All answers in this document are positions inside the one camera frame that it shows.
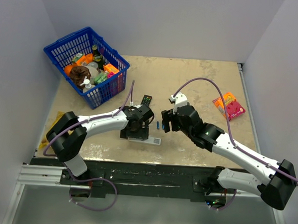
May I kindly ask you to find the white air conditioner remote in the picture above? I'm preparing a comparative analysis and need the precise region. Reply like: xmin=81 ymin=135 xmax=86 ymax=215
xmin=128 ymin=137 xmax=161 ymax=145

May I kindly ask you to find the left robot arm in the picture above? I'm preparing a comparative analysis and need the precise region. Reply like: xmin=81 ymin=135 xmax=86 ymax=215
xmin=46 ymin=105 xmax=154 ymax=185

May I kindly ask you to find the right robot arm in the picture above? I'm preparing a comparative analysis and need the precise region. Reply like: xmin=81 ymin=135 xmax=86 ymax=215
xmin=161 ymin=105 xmax=296 ymax=210

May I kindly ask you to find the black TV remote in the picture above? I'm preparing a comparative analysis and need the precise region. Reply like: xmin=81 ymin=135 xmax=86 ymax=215
xmin=141 ymin=95 xmax=152 ymax=106

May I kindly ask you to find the pink orange snack box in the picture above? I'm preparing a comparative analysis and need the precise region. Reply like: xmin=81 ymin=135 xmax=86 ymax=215
xmin=213 ymin=92 xmax=246 ymax=121

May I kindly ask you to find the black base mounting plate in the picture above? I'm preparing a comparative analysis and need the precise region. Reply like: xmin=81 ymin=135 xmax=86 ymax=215
xmin=28 ymin=156 xmax=239 ymax=205

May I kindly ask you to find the green sponge pack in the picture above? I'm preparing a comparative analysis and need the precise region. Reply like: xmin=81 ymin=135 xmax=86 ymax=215
xmin=94 ymin=72 xmax=107 ymax=85

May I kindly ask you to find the white pump bottle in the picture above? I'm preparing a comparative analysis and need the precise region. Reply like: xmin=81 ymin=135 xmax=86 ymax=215
xmin=80 ymin=77 xmax=95 ymax=93

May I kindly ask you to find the orange pink box in basket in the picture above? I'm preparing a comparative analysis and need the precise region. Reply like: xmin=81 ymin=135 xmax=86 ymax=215
xmin=103 ymin=63 xmax=119 ymax=78

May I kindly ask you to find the tin can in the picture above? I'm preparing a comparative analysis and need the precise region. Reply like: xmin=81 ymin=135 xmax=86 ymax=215
xmin=87 ymin=61 xmax=98 ymax=70

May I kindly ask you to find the green glass bottle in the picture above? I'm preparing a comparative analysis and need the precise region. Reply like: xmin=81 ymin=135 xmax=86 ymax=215
xmin=92 ymin=44 xmax=105 ymax=69

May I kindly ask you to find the brown crumpled bag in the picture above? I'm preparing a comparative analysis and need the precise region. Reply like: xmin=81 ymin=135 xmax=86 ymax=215
xmin=69 ymin=66 xmax=91 ymax=89

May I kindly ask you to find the orange juice carton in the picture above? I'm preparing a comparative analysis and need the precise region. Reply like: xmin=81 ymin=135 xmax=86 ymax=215
xmin=71 ymin=53 xmax=93 ymax=66

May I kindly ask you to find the orange fruit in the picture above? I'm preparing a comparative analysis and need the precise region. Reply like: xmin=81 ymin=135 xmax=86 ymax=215
xmin=64 ymin=64 xmax=74 ymax=76

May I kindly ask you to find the yellow Lays chips bag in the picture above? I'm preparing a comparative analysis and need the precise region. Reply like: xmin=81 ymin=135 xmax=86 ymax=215
xmin=37 ymin=110 xmax=64 ymax=152

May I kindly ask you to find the blue plastic basket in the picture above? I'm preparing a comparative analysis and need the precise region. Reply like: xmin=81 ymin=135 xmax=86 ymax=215
xmin=44 ymin=27 xmax=129 ymax=109

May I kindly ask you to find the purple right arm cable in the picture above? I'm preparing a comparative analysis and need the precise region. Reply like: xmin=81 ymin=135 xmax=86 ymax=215
xmin=169 ymin=76 xmax=298 ymax=185

